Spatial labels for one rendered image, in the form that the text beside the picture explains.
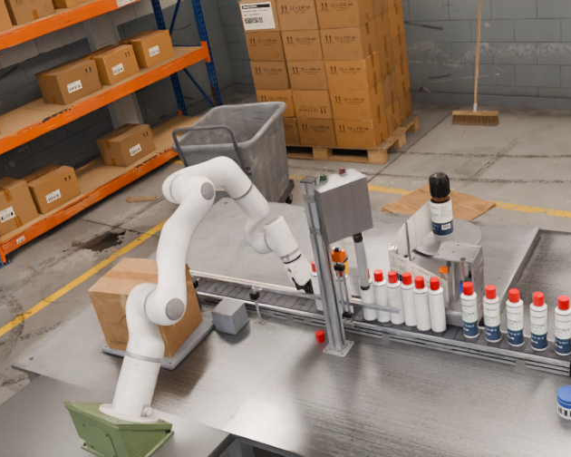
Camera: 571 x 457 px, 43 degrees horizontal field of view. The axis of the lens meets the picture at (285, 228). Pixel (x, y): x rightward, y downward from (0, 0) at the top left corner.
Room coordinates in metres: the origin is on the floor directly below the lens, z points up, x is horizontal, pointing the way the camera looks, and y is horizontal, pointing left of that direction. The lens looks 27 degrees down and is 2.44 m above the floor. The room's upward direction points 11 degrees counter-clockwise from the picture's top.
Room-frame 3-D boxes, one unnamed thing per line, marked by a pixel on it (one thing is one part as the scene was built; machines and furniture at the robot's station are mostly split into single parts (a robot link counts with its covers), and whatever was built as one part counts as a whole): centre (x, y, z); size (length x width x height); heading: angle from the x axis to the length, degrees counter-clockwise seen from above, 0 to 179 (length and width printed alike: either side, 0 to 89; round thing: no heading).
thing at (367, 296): (2.21, -0.24, 0.98); 0.05 x 0.05 x 0.20
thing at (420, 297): (2.09, -0.41, 0.98); 0.05 x 0.05 x 0.20
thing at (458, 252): (2.12, -0.55, 1.14); 0.14 x 0.11 x 0.01; 54
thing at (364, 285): (2.11, -0.23, 1.18); 0.04 x 0.04 x 0.21
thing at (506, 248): (2.57, -0.52, 0.86); 0.80 x 0.67 x 0.05; 54
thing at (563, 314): (1.82, -0.79, 0.98); 0.05 x 0.05 x 0.20
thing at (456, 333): (2.29, -0.15, 0.86); 1.65 x 0.08 x 0.04; 54
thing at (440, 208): (2.67, -0.65, 1.04); 0.09 x 0.09 x 0.29
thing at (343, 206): (2.15, -0.19, 1.38); 0.17 x 0.10 x 0.19; 109
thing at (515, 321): (1.91, -0.67, 0.98); 0.05 x 0.05 x 0.20
